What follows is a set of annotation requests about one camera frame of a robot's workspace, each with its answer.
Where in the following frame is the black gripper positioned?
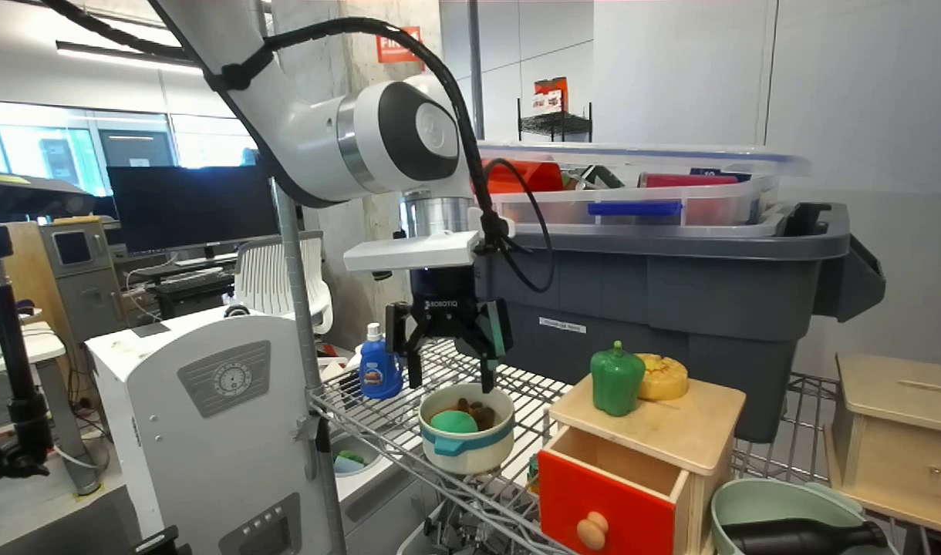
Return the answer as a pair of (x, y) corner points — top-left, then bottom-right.
(385, 264), (515, 394)

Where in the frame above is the turquoise ball toy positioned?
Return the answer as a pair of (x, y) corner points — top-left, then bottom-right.
(430, 407), (484, 437)

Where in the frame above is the white pot with teal band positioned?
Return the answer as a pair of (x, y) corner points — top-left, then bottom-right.
(416, 381), (519, 477)

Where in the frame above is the orange red plastic object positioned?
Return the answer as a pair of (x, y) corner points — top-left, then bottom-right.
(480, 157), (567, 197)

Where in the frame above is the wooden chest with red drawer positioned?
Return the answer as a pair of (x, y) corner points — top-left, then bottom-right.
(538, 374), (747, 555)

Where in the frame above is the blue detergent bottle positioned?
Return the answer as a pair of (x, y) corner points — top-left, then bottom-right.
(345, 322), (407, 405)

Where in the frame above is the brown toy food piece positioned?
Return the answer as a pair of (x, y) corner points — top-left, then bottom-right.
(456, 397), (504, 433)

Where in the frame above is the green toy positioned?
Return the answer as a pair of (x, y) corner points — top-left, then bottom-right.
(330, 443), (378, 474)

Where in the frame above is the green toy pepper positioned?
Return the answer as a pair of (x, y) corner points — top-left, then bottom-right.
(587, 339), (648, 418)

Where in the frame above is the white chair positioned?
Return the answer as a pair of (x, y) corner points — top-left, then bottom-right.
(221, 230), (337, 336)

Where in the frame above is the yellow toy pepper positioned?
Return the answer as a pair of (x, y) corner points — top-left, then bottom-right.
(637, 351), (691, 405)

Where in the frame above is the clear plastic storage bin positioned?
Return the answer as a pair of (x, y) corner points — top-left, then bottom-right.
(479, 143), (816, 227)

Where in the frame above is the black shelf with red sign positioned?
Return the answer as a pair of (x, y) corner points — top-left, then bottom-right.
(515, 73), (595, 144)

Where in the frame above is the grey plastic tote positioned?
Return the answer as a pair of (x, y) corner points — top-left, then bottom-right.
(471, 197), (889, 443)

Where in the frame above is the white grey machine housing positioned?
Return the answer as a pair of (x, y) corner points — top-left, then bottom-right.
(84, 305), (339, 555)

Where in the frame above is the black computer monitor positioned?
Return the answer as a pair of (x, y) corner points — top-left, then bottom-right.
(107, 162), (303, 256)

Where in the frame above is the beige equipment cabinet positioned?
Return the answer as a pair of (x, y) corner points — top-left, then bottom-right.
(4, 214), (135, 346)

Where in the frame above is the black stand pole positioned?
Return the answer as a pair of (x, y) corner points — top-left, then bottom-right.
(0, 221), (57, 481)

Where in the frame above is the light wooden box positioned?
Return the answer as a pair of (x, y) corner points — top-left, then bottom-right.
(823, 351), (941, 538)

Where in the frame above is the metal wire shelf rack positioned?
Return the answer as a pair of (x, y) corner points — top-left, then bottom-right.
(249, 182), (941, 555)

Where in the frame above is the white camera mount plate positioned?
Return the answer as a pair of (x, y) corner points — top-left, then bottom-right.
(343, 227), (487, 277)

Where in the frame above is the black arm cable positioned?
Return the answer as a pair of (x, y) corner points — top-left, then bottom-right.
(35, 0), (563, 297)

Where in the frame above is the red wall sign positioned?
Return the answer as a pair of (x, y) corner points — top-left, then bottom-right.
(374, 24), (426, 68)

